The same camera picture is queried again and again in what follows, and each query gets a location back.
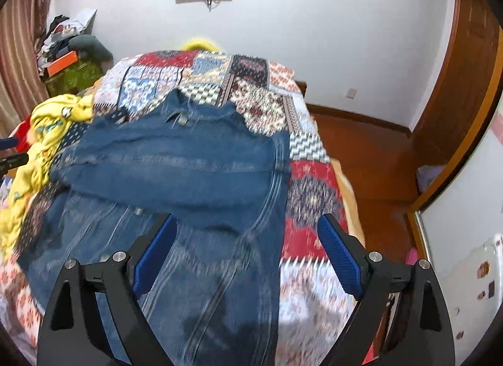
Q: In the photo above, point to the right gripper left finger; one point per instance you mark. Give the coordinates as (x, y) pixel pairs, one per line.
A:
(72, 332)

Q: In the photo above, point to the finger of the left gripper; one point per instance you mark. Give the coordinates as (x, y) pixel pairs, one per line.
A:
(8, 143)
(13, 162)

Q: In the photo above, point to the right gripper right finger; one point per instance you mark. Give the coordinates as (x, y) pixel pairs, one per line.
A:
(405, 298)

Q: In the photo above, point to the blue denim jacket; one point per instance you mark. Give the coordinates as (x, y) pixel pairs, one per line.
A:
(215, 300)

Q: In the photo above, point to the red fluffy item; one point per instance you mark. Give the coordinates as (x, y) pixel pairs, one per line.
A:
(24, 136)

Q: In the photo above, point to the yellow cartoon print garment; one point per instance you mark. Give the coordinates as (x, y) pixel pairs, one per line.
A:
(50, 121)

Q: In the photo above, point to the orange box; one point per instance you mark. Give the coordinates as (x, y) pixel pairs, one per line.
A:
(62, 63)

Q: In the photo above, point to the patchwork patterned bedspread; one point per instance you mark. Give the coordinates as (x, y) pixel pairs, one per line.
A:
(313, 306)

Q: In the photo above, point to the white decorated wardrobe door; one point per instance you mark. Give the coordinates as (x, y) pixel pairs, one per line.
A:
(463, 229)

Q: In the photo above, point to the clutter pile on cabinet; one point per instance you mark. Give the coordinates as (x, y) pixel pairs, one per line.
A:
(72, 34)

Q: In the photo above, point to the striped brown curtain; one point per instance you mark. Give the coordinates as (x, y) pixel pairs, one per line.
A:
(23, 26)

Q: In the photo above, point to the brown wooden door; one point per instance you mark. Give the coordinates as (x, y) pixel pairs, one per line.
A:
(463, 95)

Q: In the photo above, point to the white wall socket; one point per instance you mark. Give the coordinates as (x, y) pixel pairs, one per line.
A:
(351, 93)

